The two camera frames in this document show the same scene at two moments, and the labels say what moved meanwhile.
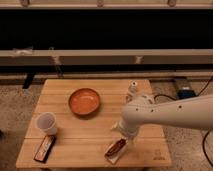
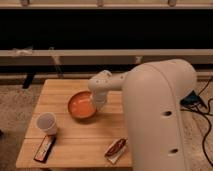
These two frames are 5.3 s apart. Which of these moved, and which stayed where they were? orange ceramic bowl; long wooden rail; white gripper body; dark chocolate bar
Moved: white gripper body
Stayed: long wooden rail; orange ceramic bowl; dark chocolate bar
